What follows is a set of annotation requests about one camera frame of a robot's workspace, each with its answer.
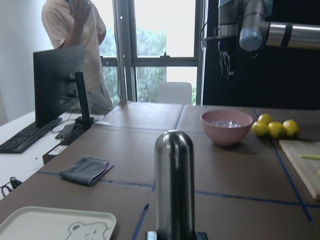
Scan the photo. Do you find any person in beige shirt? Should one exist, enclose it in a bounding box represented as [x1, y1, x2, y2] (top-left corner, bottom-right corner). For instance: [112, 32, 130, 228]
[41, 0, 113, 115]

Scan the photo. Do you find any white chair back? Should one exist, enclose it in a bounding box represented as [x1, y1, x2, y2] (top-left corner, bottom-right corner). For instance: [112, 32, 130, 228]
[157, 82, 192, 105]

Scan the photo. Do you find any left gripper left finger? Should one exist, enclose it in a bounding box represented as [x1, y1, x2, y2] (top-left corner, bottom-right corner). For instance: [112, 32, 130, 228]
[146, 231, 158, 240]

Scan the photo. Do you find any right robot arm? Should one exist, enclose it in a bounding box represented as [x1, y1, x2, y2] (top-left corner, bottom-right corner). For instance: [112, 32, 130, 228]
[216, 0, 320, 80]

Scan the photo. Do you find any black computer monitor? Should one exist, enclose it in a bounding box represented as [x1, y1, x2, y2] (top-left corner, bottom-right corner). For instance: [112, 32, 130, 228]
[33, 45, 93, 130]

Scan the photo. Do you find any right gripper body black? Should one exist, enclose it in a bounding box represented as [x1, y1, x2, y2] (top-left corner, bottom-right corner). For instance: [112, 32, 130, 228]
[218, 37, 237, 59]

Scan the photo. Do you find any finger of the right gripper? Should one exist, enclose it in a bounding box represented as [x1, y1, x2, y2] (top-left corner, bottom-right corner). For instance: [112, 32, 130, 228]
[225, 54, 234, 80]
[219, 53, 225, 75]

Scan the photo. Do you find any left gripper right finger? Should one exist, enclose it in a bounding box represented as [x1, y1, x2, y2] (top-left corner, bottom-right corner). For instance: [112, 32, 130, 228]
[195, 232, 208, 240]

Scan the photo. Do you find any yellow lemon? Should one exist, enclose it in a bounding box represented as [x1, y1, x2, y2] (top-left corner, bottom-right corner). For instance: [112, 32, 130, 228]
[258, 113, 274, 125]
[282, 119, 301, 138]
[251, 121, 269, 137]
[267, 121, 286, 139]

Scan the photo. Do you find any yellow plastic knife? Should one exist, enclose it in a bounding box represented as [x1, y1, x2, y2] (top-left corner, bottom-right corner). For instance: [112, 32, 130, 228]
[299, 154, 320, 160]

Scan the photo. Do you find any grey folded cloth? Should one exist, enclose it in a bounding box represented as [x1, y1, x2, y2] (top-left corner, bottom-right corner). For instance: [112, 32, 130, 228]
[59, 155, 114, 186]

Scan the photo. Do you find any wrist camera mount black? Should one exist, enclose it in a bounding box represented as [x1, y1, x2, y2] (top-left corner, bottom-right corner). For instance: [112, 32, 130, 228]
[202, 35, 221, 48]

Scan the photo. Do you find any pink bowl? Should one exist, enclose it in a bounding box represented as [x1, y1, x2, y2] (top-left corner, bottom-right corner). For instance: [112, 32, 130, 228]
[200, 109, 253, 146]

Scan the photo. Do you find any black keyboard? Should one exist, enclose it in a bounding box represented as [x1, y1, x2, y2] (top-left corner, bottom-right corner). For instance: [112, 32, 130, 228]
[0, 117, 62, 154]

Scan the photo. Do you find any cream bear tray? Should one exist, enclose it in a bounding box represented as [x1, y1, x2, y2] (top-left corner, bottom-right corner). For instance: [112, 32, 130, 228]
[0, 206, 117, 240]

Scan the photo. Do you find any wooden cutting board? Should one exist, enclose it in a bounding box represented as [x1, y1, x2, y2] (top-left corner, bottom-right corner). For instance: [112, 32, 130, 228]
[279, 139, 320, 201]

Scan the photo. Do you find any steel muddler black tip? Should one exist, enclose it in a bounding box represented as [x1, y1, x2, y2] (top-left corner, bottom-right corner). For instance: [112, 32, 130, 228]
[154, 130, 196, 240]

